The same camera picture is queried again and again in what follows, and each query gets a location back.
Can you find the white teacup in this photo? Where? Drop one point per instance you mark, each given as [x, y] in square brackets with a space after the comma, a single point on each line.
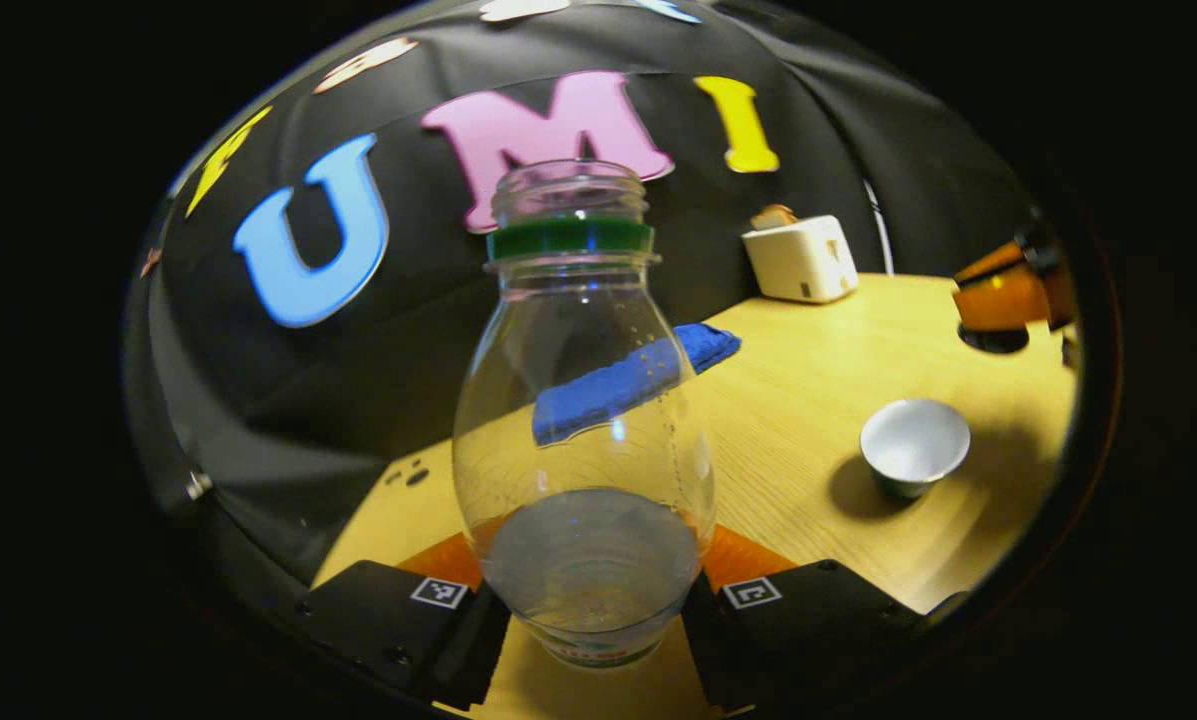
[913, 440]

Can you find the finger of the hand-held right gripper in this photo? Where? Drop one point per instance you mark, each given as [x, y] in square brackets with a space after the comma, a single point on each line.
[1069, 352]
[1003, 295]

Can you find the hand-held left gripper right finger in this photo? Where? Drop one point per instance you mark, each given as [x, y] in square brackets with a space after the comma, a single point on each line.
[808, 620]

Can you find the white clip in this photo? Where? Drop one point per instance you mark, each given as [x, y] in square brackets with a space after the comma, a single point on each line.
[199, 486]

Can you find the toasted bread slice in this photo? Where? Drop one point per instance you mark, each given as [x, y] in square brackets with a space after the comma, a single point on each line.
[773, 216]

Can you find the blue cloth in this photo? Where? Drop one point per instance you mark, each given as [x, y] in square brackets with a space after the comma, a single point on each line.
[713, 345]

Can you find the clear plastic water bottle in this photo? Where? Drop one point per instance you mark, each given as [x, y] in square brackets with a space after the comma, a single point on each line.
[578, 560]

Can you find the copper clip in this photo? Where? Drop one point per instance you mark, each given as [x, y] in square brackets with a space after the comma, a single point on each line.
[150, 262]

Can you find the white toaster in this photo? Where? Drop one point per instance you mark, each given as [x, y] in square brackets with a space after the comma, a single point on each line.
[798, 260]

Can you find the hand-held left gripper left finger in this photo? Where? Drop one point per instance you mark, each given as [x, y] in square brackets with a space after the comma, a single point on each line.
[388, 620]

